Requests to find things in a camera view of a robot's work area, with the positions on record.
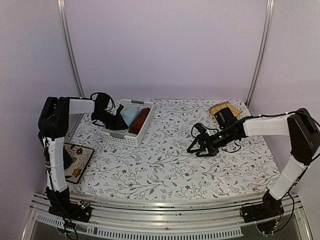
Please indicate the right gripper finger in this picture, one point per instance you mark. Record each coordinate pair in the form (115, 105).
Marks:
(197, 146)
(204, 152)

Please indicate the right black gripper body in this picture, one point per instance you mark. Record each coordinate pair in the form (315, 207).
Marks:
(215, 144)

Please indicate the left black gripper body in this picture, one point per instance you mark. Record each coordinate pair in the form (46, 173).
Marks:
(111, 122)

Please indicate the light blue towel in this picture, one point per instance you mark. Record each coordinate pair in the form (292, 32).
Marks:
(129, 114)

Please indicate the white perforated plastic basket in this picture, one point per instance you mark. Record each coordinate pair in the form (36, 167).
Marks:
(123, 136)

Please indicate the dark red towel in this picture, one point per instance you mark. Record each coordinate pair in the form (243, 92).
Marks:
(139, 121)

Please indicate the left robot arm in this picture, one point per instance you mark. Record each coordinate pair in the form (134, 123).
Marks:
(53, 125)

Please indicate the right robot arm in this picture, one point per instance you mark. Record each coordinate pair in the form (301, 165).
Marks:
(302, 130)

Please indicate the floral patterned table mat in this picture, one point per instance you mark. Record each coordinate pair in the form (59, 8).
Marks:
(160, 169)

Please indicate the floral square ceramic plate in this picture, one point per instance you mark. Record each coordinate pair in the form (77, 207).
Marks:
(80, 157)

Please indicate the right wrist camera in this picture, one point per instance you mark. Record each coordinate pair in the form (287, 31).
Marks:
(200, 128)

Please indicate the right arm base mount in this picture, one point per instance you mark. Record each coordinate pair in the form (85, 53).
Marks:
(256, 212)

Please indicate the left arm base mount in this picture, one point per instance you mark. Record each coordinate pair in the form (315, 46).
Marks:
(80, 211)

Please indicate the front aluminium rail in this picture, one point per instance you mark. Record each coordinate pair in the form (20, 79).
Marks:
(203, 219)

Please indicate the left aluminium frame post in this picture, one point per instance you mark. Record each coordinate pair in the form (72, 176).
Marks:
(61, 6)

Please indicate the aluminium frame post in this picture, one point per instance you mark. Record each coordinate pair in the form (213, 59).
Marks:
(61, 6)
(263, 43)

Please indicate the right aluminium frame post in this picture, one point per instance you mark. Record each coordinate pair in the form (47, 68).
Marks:
(263, 43)

